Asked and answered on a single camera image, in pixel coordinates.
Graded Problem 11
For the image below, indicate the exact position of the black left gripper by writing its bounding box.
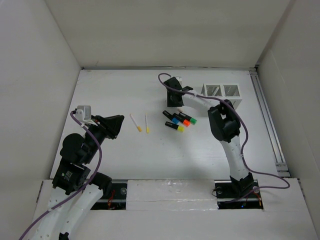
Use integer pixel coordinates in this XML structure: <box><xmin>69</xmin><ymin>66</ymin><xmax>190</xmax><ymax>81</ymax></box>
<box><xmin>83</xmin><ymin>113</ymin><xmax>125</xmax><ymax>163</ymax></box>

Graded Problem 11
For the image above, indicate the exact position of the black highlighter blue cap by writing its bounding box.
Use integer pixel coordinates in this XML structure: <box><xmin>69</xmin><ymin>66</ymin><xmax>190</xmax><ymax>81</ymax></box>
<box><xmin>162</xmin><ymin>110</ymin><xmax>179</xmax><ymax>125</ymax></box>

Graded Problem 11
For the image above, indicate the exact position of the black highlighter yellow cap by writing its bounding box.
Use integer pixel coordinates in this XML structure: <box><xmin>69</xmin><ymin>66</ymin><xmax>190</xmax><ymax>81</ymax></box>
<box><xmin>165</xmin><ymin>121</ymin><xmax>184</xmax><ymax>133</ymax></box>

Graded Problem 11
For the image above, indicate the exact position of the white pen pale yellow cap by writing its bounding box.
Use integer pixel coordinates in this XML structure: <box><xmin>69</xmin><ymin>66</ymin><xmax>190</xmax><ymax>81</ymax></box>
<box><xmin>211</xmin><ymin>86</ymin><xmax>220</xmax><ymax>97</ymax></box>

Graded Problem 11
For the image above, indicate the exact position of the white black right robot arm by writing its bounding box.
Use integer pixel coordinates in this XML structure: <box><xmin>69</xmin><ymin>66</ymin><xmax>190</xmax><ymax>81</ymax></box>
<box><xmin>160</xmin><ymin>77</ymin><xmax>254</xmax><ymax>198</ymax></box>

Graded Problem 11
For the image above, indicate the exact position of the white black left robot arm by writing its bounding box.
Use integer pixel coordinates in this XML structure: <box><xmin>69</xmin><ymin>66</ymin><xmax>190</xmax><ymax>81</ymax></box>
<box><xmin>32</xmin><ymin>109</ymin><xmax>125</xmax><ymax>240</ymax></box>

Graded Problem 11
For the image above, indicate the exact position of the white mesh desk organizer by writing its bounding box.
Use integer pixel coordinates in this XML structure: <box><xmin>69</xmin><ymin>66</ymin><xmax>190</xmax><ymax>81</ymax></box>
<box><xmin>200</xmin><ymin>84</ymin><xmax>242</xmax><ymax>110</ymax></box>

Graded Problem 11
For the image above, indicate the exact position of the white pen orange cap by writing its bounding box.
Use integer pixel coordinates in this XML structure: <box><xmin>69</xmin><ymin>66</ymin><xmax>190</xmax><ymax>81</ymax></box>
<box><xmin>129</xmin><ymin>114</ymin><xmax>142</xmax><ymax>133</ymax></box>

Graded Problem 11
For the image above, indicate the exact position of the black highlighter orange cap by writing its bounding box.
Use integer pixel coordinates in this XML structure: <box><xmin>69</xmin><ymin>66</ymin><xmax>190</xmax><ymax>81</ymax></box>
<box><xmin>173</xmin><ymin>113</ymin><xmax>190</xmax><ymax>127</ymax></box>

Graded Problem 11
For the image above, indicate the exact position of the black highlighter green cap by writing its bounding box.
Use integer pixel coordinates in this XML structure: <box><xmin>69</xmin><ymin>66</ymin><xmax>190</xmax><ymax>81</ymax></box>
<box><xmin>178</xmin><ymin>112</ymin><xmax>197</xmax><ymax>125</ymax></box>

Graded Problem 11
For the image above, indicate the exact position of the white foam block front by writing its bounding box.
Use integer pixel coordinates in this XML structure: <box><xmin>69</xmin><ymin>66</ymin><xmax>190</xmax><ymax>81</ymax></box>
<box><xmin>126</xmin><ymin>179</ymin><xmax>218</xmax><ymax>211</ymax></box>

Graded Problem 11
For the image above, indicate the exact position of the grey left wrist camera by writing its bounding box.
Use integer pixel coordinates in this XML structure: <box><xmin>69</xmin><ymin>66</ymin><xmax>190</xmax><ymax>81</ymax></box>
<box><xmin>75</xmin><ymin>105</ymin><xmax>92</xmax><ymax>123</ymax></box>

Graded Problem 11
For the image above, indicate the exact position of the aluminium rail right side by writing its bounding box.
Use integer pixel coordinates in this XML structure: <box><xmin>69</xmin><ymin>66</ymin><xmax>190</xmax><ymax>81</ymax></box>
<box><xmin>249</xmin><ymin>68</ymin><xmax>291</xmax><ymax>178</ymax></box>

